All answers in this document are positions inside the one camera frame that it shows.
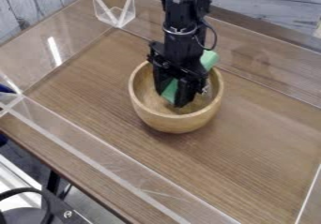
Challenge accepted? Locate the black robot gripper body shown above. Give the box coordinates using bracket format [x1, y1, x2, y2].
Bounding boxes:
[147, 32, 209, 78]

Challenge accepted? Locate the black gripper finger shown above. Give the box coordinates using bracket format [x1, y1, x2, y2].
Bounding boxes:
[152, 64, 175, 95]
[174, 77, 207, 108]

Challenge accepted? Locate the green rectangular block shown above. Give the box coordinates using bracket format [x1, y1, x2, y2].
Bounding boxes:
[161, 51, 219, 104]

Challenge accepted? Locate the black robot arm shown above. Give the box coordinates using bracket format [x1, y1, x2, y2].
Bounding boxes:
[147, 0, 218, 108]

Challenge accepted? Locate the brown wooden bowl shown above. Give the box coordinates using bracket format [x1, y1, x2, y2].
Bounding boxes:
[128, 62, 225, 134]

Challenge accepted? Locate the black table leg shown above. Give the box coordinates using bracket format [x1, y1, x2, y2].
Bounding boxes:
[47, 171, 62, 195]

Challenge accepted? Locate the clear acrylic barrier wall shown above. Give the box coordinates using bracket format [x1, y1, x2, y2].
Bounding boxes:
[0, 0, 321, 224]

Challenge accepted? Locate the clear acrylic corner bracket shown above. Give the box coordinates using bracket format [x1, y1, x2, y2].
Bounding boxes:
[92, 0, 135, 28]

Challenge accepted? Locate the black cable loop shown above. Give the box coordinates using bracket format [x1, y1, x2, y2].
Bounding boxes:
[0, 187, 54, 224]

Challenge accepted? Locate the black metal base plate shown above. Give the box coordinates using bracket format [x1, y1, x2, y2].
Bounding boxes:
[41, 190, 92, 224]

